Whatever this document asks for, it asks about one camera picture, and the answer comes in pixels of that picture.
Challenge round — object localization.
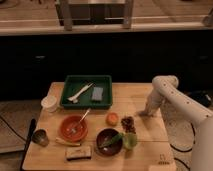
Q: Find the grey towel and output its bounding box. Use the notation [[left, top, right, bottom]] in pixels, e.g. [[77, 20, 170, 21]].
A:
[[137, 111, 148, 117]]

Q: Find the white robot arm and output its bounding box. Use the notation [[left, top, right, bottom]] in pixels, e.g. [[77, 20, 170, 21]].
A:
[[144, 75, 213, 171]]

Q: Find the dark red dried fruit pile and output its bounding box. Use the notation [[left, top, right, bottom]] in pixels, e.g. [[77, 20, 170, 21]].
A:
[[121, 116, 136, 133]]

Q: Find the small orange cup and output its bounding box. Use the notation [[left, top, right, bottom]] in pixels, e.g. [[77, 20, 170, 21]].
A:
[[106, 112, 119, 126]]

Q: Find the green leaf vegetable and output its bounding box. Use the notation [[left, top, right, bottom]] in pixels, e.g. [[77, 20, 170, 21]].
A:
[[99, 133, 123, 148]]

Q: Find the grey sponge block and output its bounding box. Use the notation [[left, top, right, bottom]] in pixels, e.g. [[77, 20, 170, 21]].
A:
[[92, 87, 103, 101]]

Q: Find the dark brown bowl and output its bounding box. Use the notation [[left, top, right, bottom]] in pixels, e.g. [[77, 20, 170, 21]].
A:
[[96, 128, 123, 157]]

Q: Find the green plastic tray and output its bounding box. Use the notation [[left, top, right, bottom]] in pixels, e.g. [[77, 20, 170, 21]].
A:
[[60, 75, 113, 109]]

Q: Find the silver spoon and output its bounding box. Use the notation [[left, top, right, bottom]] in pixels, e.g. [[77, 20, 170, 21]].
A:
[[71, 108, 91, 133]]

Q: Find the orange bowl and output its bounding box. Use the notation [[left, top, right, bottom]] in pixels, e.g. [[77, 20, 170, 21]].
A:
[[58, 115, 88, 142]]

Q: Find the beige rectangular block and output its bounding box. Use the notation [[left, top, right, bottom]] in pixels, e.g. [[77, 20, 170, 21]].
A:
[[65, 146, 92, 161]]

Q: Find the yellow banana piece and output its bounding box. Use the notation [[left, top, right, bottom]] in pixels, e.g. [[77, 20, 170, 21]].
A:
[[55, 137, 81, 147]]

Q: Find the white cup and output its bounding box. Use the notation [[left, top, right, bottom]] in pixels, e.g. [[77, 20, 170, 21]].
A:
[[41, 95, 57, 112]]

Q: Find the dark metal cup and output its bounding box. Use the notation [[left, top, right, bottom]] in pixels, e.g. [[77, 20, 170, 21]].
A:
[[32, 129, 49, 147]]

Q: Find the black cable right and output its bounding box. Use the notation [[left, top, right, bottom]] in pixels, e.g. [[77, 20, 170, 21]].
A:
[[170, 121, 197, 171]]

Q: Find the white chair frame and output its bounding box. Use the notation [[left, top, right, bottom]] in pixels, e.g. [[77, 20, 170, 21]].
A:
[[54, 0, 134, 31]]

